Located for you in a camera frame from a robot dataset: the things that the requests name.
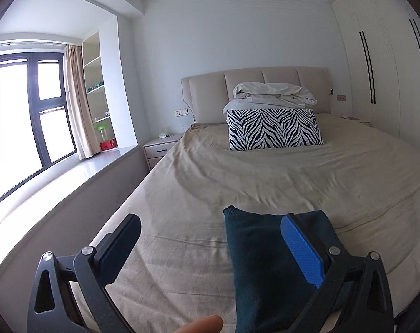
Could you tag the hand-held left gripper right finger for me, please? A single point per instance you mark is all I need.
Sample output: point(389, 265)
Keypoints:
point(301, 249)

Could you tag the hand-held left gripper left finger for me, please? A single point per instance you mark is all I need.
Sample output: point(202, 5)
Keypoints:
point(121, 249)

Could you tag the dark teal knit garment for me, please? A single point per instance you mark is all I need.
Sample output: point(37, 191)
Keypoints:
point(262, 267)

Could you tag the bed with beige sheet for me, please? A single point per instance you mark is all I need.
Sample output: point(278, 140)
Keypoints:
point(230, 177)

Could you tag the white nightstand with drawer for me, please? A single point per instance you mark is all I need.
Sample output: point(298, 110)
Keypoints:
point(157, 151)

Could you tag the red box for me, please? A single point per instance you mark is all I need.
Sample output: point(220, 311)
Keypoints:
point(108, 144)

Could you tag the green jar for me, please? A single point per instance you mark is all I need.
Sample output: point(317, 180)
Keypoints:
point(102, 133)

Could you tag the tissue pack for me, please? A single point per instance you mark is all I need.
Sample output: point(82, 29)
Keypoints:
point(164, 135)

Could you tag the zebra striped pillow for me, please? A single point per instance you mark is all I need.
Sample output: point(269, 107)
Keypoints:
point(275, 128)

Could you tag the beige curtain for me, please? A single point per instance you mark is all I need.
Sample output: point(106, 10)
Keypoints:
point(78, 111)

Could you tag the folded white duvet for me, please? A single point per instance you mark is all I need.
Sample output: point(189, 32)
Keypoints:
point(272, 93)

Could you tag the black framed window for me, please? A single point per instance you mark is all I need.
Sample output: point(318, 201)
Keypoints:
point(8, 128)

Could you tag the beige padded headboard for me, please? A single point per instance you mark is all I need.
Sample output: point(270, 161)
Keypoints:
point(203, 93)

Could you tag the white wall socket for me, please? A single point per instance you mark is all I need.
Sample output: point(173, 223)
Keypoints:
point(181, 112)

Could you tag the white wall shelf niche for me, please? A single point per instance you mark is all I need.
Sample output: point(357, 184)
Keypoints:
point(92, 52)

